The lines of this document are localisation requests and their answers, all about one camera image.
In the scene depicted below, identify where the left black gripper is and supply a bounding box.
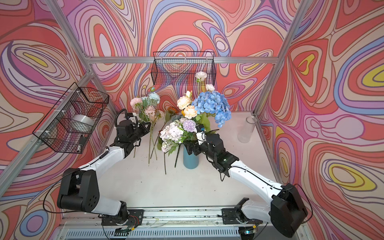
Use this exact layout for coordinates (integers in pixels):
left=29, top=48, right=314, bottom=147
left=127, top=121, right=151, bottom=145

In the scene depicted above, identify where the teal ceramic vase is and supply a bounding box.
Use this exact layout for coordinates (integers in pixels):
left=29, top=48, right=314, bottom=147
left=183, top=146, right=199, bottom=170

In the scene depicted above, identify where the pale pink blue rose bouquet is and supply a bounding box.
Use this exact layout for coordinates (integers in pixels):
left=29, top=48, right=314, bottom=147
left=130, top=87, right=164, bottom=165

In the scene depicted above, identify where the clear glass vase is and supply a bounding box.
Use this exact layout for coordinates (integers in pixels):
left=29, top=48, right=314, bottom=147
left=238, top=116, right=257, bottom=144

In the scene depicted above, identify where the pink purple mixed bouquet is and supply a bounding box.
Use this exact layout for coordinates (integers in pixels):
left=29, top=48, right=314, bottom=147
left=159, top=118, right=197, bottom=155

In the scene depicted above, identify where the light blue hydrangea stem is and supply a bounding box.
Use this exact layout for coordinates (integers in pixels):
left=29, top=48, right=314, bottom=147
left=191, top=91, right=232, bottom=128

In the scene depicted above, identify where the peach rose leafy stem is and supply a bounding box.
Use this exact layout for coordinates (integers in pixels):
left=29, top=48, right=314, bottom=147
left=177, top=96, right=198, bottom=120

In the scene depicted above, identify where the white poppy flower stem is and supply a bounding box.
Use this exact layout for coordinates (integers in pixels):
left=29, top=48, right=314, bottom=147
left=186, top=72, right=208, bottom=98

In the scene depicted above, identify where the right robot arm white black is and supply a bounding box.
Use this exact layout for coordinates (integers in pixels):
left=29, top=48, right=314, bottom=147
left=192, top=132, right=308, bottom=238

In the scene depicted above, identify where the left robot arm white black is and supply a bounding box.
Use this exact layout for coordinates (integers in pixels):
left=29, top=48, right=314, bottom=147
left=57, top=120, right=151, bottom=226

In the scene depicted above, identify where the small black device in basket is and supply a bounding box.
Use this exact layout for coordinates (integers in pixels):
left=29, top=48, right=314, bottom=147
left=77, top=136, right=87, bottom=154

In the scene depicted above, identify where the white tape roll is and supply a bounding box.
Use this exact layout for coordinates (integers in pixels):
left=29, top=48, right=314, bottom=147
left=70, top=115, right=95, bottom=133

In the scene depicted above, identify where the red protea flower stem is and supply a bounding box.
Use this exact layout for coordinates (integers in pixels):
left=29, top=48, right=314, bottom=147
left=150, top=107, right=178, bottom=160

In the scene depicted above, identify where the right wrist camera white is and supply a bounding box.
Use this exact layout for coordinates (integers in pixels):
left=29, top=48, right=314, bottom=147
left=196, top=125, right=207, bottom=146

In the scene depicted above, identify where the black wire basket left wall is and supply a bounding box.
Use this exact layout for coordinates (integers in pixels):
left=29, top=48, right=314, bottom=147
left=33, top=83, right=110, bottom=154

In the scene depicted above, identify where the black wire basket wall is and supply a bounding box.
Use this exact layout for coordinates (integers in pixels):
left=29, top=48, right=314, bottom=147
left=151, top=51, right=217, bottom=86
left=33, top=83, right=110, bottom=154

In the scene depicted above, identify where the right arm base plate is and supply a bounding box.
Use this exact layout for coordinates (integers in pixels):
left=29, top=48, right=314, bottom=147
left=217, top=198, right=263, bottom=226

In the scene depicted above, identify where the black wire basket back wall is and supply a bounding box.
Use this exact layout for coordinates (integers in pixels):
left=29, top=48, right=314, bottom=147
left=151, top=51, right=217, bottom=86

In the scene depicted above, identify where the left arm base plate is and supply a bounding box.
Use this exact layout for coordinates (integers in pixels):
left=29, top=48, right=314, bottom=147
left=102, top=209, right=144, bottom=227

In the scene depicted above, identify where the aluminium front rail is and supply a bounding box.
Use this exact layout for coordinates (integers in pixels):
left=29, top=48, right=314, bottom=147
left=59, top=205, right=307, bottom=229

